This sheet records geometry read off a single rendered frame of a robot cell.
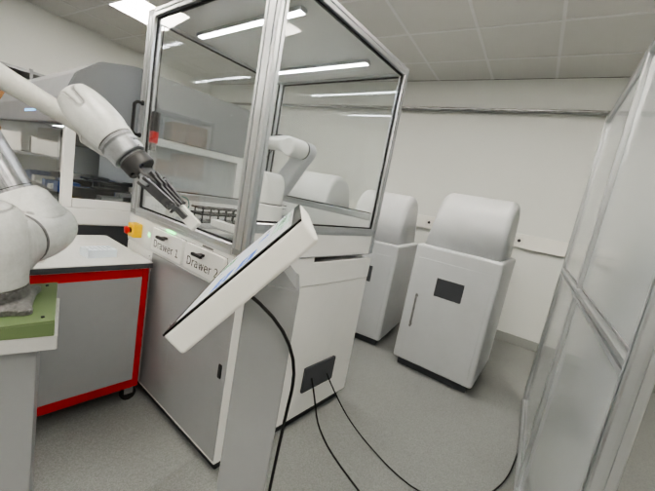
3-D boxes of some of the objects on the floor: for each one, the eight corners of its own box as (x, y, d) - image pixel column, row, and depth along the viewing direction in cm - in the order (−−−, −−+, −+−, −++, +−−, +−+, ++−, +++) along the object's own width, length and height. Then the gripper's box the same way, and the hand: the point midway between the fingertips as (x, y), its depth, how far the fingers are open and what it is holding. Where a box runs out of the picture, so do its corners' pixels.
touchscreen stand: (59, 729, 73) (95, 285, 58) (149, 525, 117) (182, 243, 102) (287, 729, 79) (373, 324, 64) (290, 535, 123) (342, 268, 108)
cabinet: (211, 480, 139) (238, 298, 127) (114, 368, 200) (127, 238, 188) (343, 396, 214) (368, 277, 202) (244, 333, 276) (258, 239, 263)
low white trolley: (-19, 456, 131) (-14, 270, 120) (-37, 381, 168) (-35, 233, 157) (138, 400, 177) (153, 262, 166) (96, 351, 214) (106, 235, 203)
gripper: (128, 146, 81) (198, 221, 85) (154, 150, 93) (213, 215, 97) (106, 167, 81) (177, 240, 85) (134, 168, 94) (195, 232, 98)
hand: (187, 217), depth 91 cm, fingers closed
